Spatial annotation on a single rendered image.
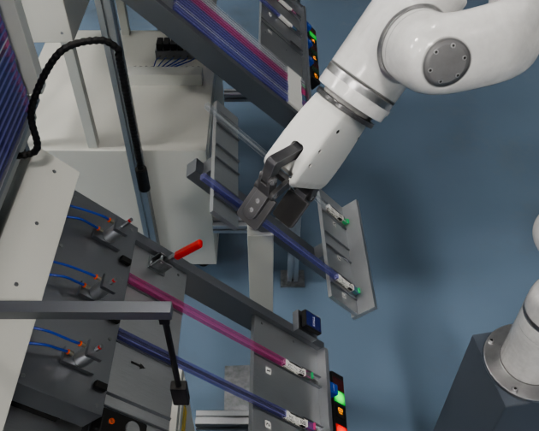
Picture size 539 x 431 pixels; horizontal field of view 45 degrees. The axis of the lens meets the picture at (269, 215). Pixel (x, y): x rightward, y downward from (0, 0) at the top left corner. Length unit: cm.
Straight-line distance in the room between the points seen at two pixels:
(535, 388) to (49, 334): 101
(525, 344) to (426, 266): 120
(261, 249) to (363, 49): 90
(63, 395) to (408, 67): 59
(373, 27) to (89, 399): 59
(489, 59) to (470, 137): 253
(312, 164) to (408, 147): 237
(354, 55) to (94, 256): 53
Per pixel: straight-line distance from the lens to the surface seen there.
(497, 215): 285
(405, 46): 64
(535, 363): 146
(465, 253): 266
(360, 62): 70
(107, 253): 106
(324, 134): 69
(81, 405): 93
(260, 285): 163
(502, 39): 66
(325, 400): 139
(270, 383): 130
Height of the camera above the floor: 196
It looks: 47 degrees down
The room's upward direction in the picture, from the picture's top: straight up
